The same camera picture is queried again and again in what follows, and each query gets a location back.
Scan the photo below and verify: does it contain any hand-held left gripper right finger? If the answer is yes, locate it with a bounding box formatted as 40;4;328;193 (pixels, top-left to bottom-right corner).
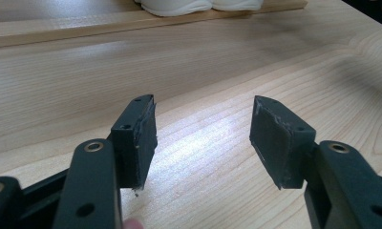
248;94;317;191

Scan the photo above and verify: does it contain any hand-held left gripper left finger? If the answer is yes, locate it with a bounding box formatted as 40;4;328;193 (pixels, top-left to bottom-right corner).
110;94;159;191

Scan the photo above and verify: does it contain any wooden ledge strip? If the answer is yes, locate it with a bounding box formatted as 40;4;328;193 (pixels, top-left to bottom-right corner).
0;0;308;50

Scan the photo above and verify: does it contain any cream foam clog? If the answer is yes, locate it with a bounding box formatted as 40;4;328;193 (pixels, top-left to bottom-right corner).
211;0;264;12
135;0;213;18

